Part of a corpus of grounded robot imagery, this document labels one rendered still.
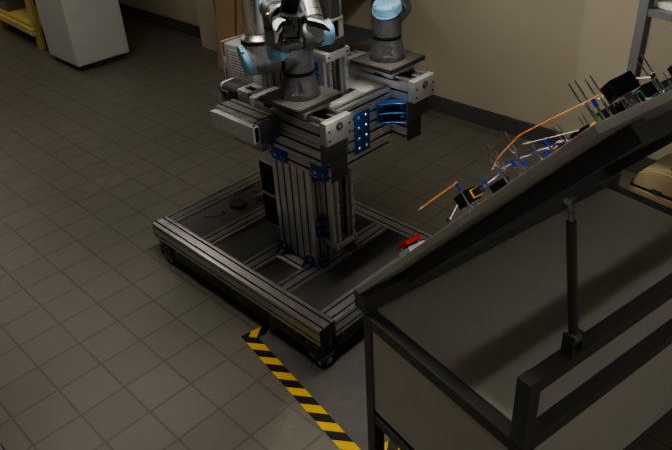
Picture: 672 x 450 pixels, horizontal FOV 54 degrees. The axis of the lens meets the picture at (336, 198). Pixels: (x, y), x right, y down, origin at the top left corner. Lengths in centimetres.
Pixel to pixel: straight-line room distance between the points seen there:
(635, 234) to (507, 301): 58
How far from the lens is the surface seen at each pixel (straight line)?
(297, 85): 242
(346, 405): 281
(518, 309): 203
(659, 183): 277
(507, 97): 479
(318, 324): 281
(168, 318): 334
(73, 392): 314
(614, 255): 232
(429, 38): 504
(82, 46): 672
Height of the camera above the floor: 211
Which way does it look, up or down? 31 degrees down
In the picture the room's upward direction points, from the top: 3 degrees counter-clockwise
